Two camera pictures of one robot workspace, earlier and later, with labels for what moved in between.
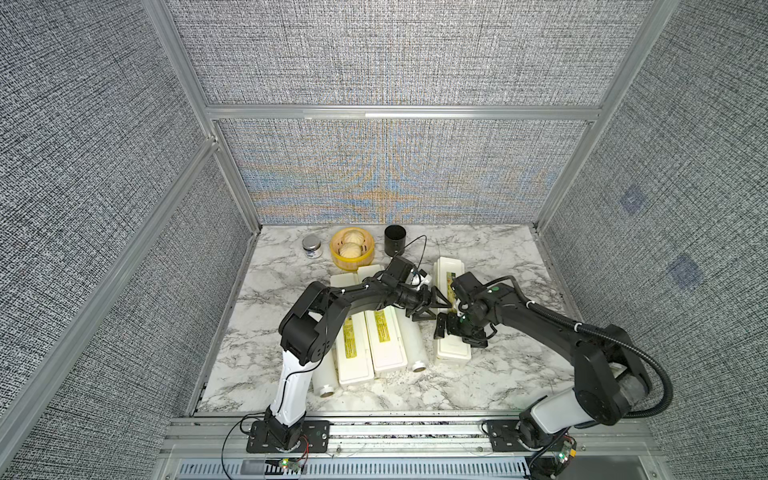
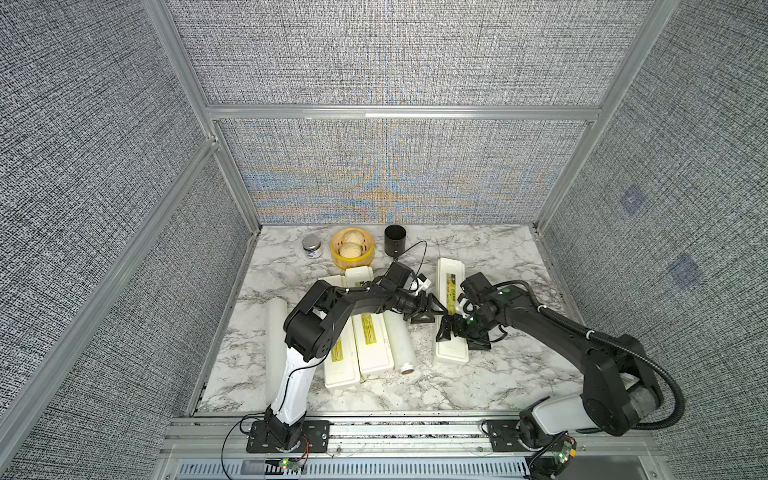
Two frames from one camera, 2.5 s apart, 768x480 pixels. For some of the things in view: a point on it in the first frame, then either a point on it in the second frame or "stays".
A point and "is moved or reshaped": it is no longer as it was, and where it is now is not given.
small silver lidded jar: [312, 246] stays
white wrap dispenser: [386, 342] is moved or reshaped
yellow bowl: [352, 248] stays
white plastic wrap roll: [324, 378] -> [277, 351]
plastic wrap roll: [413, 341] -> [401, 341]
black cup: [394, 240] stays
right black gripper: [448, 317] stays
